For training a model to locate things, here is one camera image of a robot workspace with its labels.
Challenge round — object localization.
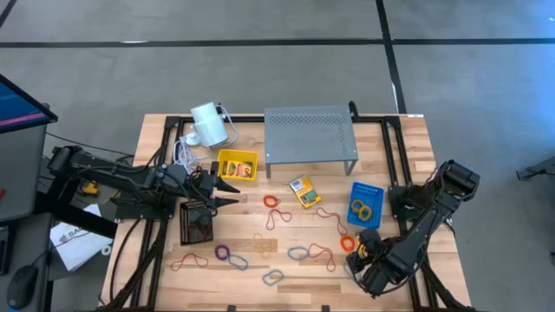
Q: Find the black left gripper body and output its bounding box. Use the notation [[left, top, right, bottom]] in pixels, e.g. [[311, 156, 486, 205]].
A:
[[190, 160, 219, 214]]

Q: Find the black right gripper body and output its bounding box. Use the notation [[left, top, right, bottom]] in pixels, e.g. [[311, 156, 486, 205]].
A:
[[346, 228, 387, 278]]

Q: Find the red rubber band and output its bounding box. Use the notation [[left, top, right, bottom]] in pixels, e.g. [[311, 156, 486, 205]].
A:
[[186, 207, 213, 244], [315, 206, 349, 237], [264, 208, 293, 231], [306, 243, 337, 273], [169, 252, 210, 273]]

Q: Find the yellow plastic basket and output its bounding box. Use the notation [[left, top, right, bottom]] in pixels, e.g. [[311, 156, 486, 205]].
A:
[[216, 148, 260, 182]]

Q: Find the yellow rubber band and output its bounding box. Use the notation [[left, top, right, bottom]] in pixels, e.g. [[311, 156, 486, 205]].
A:
[[252, 232, 273, 260]]

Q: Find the black plastic basket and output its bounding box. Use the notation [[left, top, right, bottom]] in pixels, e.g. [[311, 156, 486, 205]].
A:
[[179, 198, 214, 247]]

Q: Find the blue plastic basket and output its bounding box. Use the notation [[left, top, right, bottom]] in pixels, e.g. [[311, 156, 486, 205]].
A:
[[346, 181, 385, 230]]

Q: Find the grey perforated metal shelf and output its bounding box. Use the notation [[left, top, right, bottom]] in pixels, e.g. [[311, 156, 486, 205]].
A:
[[263, 105, 360, 179]]

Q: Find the black support beam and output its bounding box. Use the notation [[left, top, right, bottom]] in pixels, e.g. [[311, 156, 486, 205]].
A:
[[34, 190, 119, 240]]

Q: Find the white printed paper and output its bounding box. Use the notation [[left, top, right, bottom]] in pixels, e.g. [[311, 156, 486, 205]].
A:
[[49, 203, 114, 273]]

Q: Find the black floor stand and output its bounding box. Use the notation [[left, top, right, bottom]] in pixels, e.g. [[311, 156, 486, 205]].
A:
[[514, 154, 555, 183]]

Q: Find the computer monitor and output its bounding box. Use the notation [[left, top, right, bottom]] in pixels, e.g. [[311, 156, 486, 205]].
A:
[[0, 73, 59, 134]]

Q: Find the black computer mouse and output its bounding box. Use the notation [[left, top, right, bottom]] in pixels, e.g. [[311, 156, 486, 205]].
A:
[[5, 263, 40, 311]]

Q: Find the black keyboard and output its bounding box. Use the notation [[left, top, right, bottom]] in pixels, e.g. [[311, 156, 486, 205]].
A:
[[0, 224, 15, 277]]

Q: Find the black thick cable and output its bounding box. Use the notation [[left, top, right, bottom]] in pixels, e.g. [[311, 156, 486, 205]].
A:
[[108, 218, 144, 307]]

